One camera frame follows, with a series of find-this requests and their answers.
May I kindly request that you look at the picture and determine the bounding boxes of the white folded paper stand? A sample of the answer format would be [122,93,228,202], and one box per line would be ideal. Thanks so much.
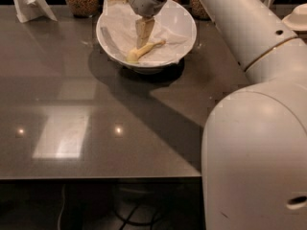
[13,0,57,23]

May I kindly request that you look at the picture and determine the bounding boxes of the stack of paper bowls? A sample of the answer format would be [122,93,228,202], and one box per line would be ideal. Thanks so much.
[282,4,307,32]

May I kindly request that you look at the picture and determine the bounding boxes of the yellow banana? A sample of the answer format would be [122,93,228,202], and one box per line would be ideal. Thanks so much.
[126,40,166,63]

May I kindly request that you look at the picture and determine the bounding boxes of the white paper liner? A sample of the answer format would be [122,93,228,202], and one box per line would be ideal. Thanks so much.
[99,0,190,68]

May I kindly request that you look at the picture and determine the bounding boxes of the white ceramic bowl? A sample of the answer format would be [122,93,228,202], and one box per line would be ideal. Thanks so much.
[95,0,198,75]

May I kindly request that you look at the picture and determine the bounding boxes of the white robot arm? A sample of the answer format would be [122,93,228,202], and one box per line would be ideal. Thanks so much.
[201,0,307,230]

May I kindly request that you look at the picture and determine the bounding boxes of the glass jar of chickpeas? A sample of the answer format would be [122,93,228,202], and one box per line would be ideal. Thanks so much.
[190,0,209,20]

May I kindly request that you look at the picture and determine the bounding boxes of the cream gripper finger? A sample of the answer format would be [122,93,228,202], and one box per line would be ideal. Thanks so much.
[135,17,155,49]

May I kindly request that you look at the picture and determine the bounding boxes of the black floor cables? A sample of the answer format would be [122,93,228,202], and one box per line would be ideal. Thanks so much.
[113,189,202,230]

